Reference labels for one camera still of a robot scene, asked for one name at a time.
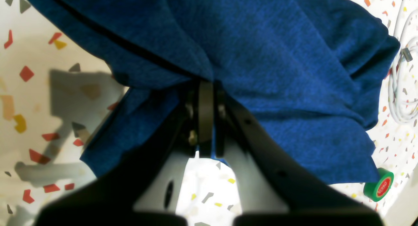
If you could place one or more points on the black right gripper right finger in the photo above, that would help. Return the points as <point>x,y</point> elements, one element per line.
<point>274,189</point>

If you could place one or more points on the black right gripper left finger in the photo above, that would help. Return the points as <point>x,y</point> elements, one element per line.
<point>143,190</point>

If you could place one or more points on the dark blue t-shirt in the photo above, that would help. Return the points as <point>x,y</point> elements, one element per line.
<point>310,71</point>

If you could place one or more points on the green electrical tape roll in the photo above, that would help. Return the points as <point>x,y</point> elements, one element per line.
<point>376,191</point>

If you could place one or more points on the terrazzo patterned table cloth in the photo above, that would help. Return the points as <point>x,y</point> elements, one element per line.
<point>54,95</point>

